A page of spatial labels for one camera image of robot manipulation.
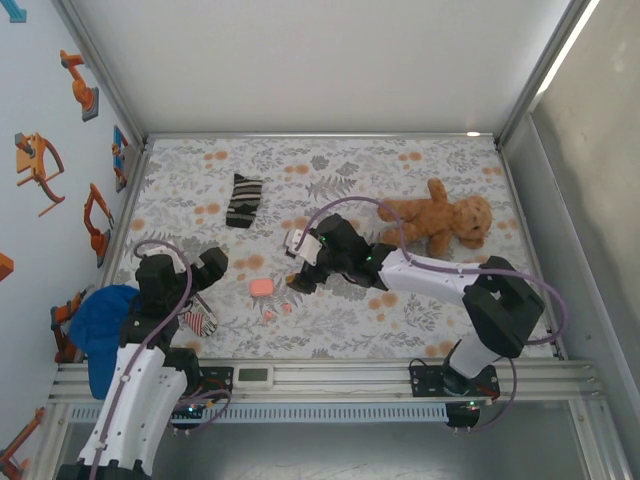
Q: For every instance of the pink earbud charging case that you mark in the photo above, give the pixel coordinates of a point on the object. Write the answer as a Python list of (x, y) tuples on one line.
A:
[(261, 288)]

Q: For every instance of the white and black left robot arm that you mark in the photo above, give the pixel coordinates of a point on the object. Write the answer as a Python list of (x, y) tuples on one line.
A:
[(135, 400)]

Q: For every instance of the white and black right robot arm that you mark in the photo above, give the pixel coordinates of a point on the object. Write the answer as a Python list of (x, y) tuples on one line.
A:
[(430, 280)]

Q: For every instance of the red white striped sock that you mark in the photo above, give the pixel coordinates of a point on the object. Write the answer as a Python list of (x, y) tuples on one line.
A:
[(202, 325)]

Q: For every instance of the blue cap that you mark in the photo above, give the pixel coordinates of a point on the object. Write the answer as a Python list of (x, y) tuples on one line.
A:
[(100, 340)]

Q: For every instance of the floral patterned table mat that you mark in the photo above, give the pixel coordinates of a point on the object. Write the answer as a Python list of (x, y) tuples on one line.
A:
[(350, 165)]

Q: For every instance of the brown teddy bear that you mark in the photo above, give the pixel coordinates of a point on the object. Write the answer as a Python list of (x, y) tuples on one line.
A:
[(435, 220)]

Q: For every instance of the white digital timer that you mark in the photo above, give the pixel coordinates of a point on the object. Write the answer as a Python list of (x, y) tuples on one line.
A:
[(255, 375)]

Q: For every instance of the black grey striped sock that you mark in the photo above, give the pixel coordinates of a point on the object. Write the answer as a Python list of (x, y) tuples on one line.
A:
[(245, 192)]

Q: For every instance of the black controller board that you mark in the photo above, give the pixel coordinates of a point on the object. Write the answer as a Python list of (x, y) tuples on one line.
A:
[(190, 410), (467, 407)]

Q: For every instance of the aluminium mounting rail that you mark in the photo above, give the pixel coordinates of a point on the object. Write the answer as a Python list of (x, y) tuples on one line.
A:
[(340, 380)]

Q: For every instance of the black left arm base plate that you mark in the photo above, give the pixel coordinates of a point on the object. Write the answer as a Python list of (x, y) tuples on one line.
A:
[(220, 382)]

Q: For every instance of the aluminium frame crossbar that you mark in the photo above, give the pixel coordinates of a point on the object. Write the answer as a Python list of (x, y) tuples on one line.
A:
[(320, 135)]

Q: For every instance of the blue orange wall sticker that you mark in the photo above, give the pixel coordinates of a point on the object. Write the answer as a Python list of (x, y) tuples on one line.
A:
[(120, 155)]

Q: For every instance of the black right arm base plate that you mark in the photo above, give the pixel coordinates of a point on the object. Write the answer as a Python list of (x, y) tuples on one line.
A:
[(425, 382)]

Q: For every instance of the orange block wall sticker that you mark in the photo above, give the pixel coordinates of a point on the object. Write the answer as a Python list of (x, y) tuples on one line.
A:
[(5, 267)]

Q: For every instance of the orange claw wall sticker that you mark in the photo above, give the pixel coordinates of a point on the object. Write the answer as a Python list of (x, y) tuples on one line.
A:
[(32, 160)]

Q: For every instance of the aluminium frame post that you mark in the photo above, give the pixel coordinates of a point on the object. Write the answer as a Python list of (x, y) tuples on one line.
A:
[(105, 75), (542, 75)]

